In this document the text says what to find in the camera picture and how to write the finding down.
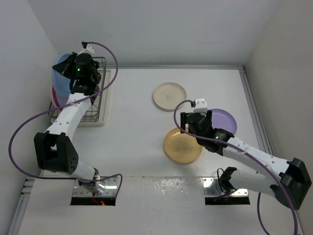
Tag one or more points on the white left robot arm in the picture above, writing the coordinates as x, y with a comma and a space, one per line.
54, 149

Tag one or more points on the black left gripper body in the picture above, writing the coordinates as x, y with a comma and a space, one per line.
98, 76

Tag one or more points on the purple plate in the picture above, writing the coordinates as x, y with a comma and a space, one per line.
224, 120

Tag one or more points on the blue plate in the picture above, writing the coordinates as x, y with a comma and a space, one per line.
60, 84

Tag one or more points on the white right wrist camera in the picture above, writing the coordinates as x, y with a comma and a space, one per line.
199, 105

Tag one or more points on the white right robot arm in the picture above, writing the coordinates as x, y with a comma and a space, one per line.
287, 181

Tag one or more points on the orange plate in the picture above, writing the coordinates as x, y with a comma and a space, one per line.
181, 148

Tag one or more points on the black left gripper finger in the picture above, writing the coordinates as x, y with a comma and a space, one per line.
72, 78
64, 63

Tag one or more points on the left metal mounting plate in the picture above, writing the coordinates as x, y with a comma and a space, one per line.
104, 188

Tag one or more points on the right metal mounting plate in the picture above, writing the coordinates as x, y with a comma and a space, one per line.
212, 189

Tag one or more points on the beige drip tray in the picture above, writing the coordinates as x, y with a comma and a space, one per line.
95, 115

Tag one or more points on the metal wire dish rack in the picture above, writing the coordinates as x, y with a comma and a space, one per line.
95, 115

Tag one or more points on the cream plate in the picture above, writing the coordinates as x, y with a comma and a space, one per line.
168, 95

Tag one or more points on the metal mounting plate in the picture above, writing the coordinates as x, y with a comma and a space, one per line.
104, 188
212, 189

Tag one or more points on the pink plate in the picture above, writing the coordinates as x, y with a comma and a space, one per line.
56, 99

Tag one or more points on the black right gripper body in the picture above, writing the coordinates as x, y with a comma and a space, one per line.
208, 116

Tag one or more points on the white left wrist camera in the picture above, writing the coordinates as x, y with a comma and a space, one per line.
87, 48

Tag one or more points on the aluminium table edge rail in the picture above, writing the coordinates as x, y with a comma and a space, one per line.
257, 121

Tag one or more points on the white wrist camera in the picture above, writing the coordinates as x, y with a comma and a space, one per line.
199, 105
87, 48

